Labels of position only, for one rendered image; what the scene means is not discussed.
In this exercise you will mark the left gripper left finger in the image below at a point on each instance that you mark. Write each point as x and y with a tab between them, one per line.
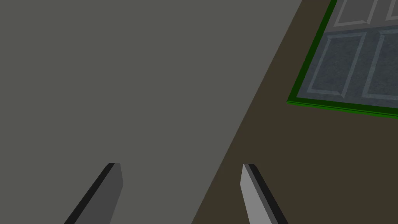
99	199

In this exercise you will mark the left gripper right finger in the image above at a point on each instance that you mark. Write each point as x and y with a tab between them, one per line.
259	202

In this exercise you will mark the grey panelled door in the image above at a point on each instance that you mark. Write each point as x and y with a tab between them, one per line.
351	62

